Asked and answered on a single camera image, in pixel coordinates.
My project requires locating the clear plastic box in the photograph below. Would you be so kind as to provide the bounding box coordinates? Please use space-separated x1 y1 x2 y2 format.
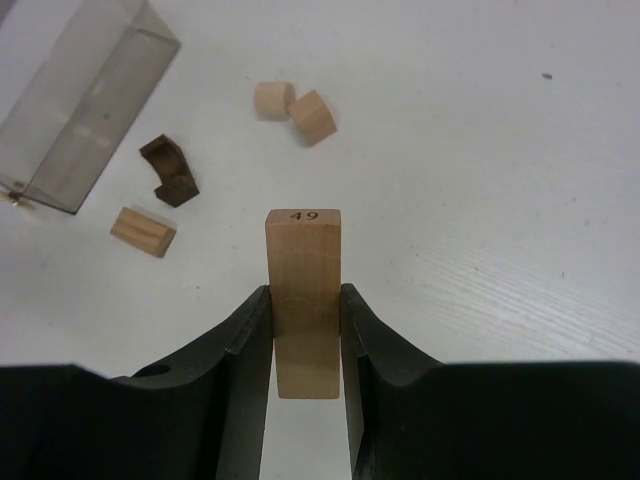
1 1 180 214

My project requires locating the light wood cube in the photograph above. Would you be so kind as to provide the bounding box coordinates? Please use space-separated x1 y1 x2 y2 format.
287 90 337 147

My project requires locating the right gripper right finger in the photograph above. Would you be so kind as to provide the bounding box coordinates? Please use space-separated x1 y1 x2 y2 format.
340 284 639 479

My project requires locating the light wood notched block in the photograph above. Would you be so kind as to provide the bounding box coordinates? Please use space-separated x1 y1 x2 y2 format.
110 207 176 258

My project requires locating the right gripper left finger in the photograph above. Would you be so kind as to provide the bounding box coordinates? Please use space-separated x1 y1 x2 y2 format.
1 286 272 479

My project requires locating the dark brown notched block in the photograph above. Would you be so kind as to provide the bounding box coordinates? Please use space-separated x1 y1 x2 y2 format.
139 134 200 208

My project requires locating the tall light wood block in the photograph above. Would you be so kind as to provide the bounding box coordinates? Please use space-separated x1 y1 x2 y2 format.
265 209 342 400

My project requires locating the light wood rounded block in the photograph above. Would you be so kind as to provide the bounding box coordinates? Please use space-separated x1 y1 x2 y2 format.
253 81 296 121

